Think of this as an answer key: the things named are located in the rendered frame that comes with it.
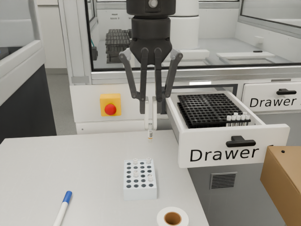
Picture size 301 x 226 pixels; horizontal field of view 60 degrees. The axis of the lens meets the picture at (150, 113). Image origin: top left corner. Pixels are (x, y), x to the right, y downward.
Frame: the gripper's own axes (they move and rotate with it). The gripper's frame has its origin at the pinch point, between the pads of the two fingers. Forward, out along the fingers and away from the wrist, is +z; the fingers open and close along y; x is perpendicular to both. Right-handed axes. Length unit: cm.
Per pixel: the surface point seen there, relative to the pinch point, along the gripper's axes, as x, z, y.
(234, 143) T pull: 0.0, 8.8, 20.5
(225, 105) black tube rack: 24.8, 9.8, 26.8
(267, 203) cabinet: 39, 69, 60
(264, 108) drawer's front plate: 36, 17, 47
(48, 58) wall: 371, 75, -137
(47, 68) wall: 370, 92, -140
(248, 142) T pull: 0.2, 8.7, 24.1
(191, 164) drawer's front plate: 3.2, 16.9, 11.2
